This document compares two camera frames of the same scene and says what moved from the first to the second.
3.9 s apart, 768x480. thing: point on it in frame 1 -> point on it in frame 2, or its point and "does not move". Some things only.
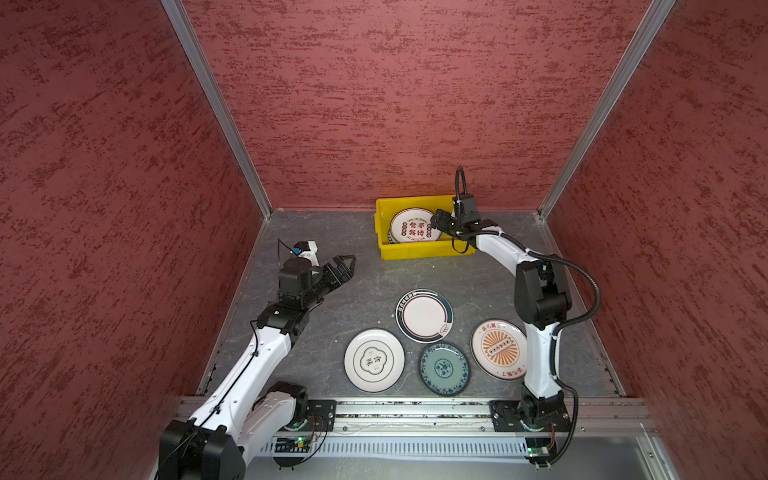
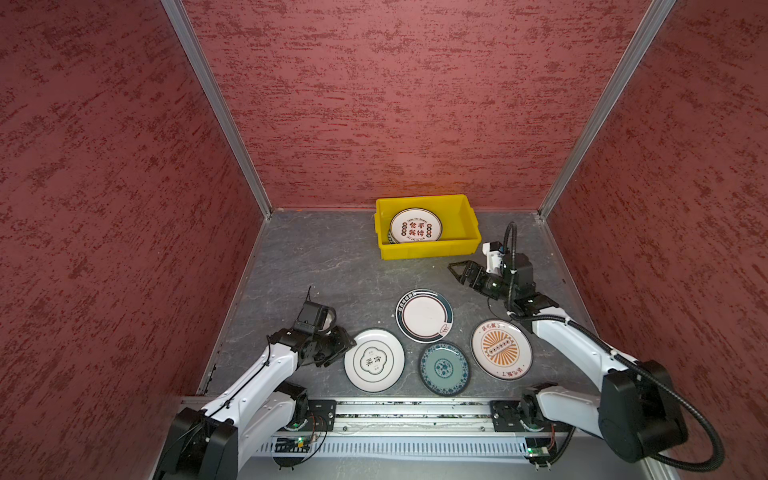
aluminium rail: (587, 416) does not move
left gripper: (346, 274) -> (342, 345)
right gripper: (444, 223) -> (479, 271)
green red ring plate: (424, 315) does not move
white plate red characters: (412, 225) does not move
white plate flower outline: (374, 360) does not move
